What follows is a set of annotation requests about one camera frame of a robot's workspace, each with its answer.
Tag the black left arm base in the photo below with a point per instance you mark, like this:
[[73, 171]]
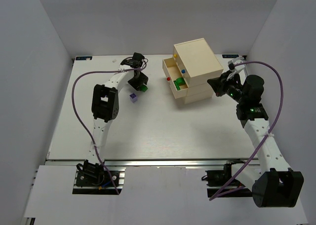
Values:
[[93, 179]]

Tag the purple square lego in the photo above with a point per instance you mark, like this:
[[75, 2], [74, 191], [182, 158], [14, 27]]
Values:
[[133, 97]]

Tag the black table label left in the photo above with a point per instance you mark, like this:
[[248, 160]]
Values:
[[83, 58]]

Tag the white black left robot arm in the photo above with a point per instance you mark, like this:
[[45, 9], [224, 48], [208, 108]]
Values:
[[105, 100]]

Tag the cream plastic drawer cabinet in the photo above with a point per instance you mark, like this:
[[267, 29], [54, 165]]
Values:
[[201, 64]]

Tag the dark green lego front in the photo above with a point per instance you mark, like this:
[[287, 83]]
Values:
[[180, 81]]

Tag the dark green sloped lego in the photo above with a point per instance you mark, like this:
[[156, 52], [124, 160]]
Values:
[[143, 88]]

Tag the black table label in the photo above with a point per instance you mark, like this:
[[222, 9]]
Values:
[[83, 58], [232, 56]]

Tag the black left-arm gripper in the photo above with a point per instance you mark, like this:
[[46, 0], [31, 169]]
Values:
[[138, 83]]

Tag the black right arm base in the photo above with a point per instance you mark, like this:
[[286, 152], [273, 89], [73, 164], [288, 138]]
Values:
[[217, 178]]

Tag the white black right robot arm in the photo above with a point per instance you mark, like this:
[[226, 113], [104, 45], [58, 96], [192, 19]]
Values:
[[277, 184]]

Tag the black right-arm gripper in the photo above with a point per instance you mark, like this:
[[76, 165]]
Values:
[[223, 84]]

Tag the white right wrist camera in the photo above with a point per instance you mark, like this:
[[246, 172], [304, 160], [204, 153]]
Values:
[[236, 65]]

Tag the black table label right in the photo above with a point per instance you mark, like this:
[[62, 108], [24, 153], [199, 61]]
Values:
[[232, 56]]

